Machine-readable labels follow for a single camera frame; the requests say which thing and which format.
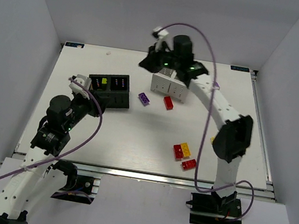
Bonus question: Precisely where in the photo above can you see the long red lego brick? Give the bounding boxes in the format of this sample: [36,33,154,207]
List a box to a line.
[164,96,174,111]

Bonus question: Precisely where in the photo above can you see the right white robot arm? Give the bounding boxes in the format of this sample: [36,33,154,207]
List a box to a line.
[139,27,253,210]

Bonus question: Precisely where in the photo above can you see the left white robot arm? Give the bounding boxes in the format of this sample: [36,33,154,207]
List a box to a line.
[0,87,107,224]

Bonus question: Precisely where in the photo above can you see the black two-bin container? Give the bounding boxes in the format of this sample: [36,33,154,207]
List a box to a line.
[89,74,130,109]

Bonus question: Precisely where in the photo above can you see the white two-bin container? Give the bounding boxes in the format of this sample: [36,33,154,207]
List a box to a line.
[150,68,189,103]

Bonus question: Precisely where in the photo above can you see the purple lego brick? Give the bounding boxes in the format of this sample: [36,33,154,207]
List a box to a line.
[138,92,150,106]

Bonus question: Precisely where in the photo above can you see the left blue table label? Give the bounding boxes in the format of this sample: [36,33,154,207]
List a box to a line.
[65,42,84,48]

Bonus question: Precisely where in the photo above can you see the blue table label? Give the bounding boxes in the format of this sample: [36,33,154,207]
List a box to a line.
[230,65,250,72]
[65,42,84,48]

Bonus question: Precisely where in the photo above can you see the right blue table label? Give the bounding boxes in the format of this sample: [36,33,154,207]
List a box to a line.
[230,65,250,72]

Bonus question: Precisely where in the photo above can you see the red lego brick middle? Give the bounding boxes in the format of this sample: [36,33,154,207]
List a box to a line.
[173,144,184,160]

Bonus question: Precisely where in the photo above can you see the yellow lego brick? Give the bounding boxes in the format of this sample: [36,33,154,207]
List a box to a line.
[180,143,191,158]

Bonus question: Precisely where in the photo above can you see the red lego brick lower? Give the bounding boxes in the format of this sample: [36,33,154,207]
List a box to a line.
[182,159,197,171]

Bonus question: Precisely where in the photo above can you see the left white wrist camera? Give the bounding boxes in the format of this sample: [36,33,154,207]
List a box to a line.
[69,74,92,100]

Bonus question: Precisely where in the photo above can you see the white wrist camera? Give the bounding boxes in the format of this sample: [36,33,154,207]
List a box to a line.
[69,74,92,100]
[152,26,169,52]

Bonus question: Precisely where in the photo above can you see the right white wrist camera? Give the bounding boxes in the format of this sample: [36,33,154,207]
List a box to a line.
[152,26,169,52]

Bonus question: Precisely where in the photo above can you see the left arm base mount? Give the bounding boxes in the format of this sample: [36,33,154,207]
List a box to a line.
[44,160,96,205]

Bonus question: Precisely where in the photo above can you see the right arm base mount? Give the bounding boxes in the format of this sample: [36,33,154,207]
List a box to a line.
[185,193,242,224]

